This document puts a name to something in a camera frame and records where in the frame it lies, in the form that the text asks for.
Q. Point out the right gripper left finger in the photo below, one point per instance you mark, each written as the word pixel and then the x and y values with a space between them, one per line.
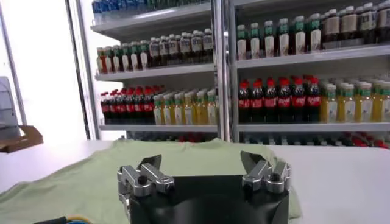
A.
pixel 134 179

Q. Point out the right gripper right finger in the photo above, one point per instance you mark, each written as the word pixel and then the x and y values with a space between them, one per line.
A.
pixel 259 173

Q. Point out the green polo shirt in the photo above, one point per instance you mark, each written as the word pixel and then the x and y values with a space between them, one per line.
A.
pixel 91 182

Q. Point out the red cap cola bottle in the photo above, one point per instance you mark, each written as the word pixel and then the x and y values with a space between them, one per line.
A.
pixel 113 108
pixel 270 103
pixel 313 101
pixel 284 102
pixel 105 108
pixel 148 106
pixel 131 107
pixel 139 107
pixel 298 101
pixel 257 103
pixel 122 108
pixel 243 103

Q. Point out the yellow juice bottle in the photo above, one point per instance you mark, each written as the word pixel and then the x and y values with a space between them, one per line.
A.
pixel 348 106
pixel 365 106
pixel 211 109
pixel 189 111
pixel 168 112
pixel 330 106
pixel 179 112
pixel 382 105
pixel 201 110
pixel 157 112

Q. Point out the metal beverage shelf unit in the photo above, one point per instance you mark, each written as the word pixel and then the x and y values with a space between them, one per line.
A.
pixel 158 71
pixel 304 56

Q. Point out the brown cardboard box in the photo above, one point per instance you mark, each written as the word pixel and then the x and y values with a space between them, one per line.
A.
pixel 21 140

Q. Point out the white label dark drink bottle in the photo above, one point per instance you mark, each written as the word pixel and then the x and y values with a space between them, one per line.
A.
pixel 367 22
pixel 207 45
pixel 164 50
pixel 196 45
pixel 154 51
pixel 173 48
pixel 384 19
pixel 185 47

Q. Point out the beige label dark drink bottle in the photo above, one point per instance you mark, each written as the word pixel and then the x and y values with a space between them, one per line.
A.
pixel 332 29
pixel 349 25

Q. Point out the dark window frame post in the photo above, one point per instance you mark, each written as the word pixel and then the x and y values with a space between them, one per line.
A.
pixel 89 76

